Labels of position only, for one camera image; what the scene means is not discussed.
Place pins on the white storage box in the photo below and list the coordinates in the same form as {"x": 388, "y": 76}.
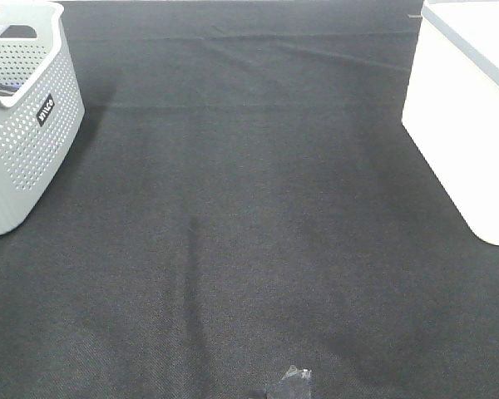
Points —
{"x": 451, "y": 108}

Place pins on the grey perforated laundry basket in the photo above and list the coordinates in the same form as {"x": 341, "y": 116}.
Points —
{"x": 41, "y": 107}

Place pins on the black fabric table cover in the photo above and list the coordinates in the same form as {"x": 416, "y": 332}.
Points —
{"x": 242, "y": 198}

